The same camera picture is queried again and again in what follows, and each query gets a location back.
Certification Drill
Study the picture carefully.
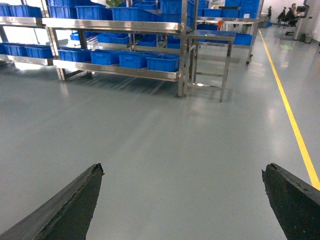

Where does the blue bin with red parts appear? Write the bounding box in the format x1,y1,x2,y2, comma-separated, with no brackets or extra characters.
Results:
146,54,180,73

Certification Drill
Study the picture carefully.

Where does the stainless steel roller shelf rack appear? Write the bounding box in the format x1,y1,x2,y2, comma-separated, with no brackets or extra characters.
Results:
0,0,195,97

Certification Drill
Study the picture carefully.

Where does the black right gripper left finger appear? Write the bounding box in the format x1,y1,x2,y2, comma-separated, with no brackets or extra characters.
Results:
0,163,104,240

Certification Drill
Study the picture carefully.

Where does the small stainless steel table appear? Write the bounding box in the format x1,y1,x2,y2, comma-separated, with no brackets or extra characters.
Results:
185,29,236,102

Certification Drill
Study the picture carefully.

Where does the far stainless steel rack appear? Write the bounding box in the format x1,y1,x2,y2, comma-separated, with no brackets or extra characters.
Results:
196,0,264,65

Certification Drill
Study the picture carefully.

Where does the grey trash can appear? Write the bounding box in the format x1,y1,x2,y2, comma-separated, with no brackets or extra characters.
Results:
299,33,314,44

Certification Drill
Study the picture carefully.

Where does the empty blue plastic bin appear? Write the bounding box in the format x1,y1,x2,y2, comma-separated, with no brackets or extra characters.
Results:
119,51,158,69

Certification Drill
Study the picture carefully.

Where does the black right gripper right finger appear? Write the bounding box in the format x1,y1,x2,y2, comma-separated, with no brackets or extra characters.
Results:
262,163,320,240

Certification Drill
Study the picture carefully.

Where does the seated person at desk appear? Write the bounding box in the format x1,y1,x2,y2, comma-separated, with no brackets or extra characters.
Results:
285,3,298,27

